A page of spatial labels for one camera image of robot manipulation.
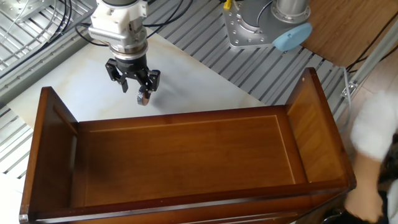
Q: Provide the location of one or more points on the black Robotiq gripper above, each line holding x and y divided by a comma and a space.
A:
132, 63

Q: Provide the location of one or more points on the round orange silver tape roll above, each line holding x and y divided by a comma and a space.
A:
143, 99

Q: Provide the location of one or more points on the bare person forearm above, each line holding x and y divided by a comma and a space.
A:
365, 186

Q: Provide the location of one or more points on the brown wooden shelf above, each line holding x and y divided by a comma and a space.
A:
155, 174

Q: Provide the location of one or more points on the black rounded object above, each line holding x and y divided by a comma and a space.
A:
334, 218

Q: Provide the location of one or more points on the white marble board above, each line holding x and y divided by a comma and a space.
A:
192, 87

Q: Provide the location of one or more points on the yellow connector plug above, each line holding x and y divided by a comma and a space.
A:
228, 3

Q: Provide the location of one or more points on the perforated aluminium mounting plate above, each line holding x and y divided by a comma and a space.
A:
18, 7

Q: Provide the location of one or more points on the plain white panel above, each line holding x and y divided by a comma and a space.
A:
9, 202

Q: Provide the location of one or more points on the person body white clothes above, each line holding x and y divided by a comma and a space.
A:
393, 205

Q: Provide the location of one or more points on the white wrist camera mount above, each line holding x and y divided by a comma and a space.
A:
115, 18

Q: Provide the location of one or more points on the grey aluminium frame beam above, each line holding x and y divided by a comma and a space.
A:
37, 68

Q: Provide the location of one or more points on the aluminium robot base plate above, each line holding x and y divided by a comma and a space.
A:
231, 28

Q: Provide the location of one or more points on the aluminium profile post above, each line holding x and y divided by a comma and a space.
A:
373, 56

